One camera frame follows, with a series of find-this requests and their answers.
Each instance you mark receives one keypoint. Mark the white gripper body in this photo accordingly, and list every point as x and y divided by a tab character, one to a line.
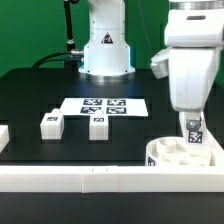
194	40

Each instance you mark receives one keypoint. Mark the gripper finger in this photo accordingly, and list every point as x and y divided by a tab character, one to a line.
193	121

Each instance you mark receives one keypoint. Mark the white round stool seat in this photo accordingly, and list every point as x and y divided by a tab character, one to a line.
174	152

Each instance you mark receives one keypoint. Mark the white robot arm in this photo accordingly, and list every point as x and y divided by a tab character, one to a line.
107	54

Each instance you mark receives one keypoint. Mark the white U-shaped fence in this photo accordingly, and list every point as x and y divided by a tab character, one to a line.
92	179

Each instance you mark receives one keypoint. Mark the white marker base plate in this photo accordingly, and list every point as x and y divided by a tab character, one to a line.
109	106

